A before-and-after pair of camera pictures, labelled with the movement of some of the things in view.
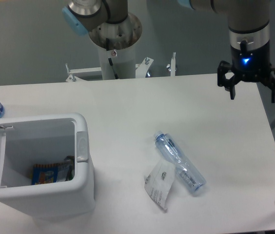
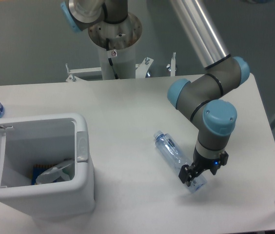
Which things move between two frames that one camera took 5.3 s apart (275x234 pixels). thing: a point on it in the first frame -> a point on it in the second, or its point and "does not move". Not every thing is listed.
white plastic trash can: x=35 y=141 does not move
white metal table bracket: x=143 y=67 does not move
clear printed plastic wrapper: x=158 y=182 -> x=63 y=172
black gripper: x=251 y=66 -> x=187 y=173
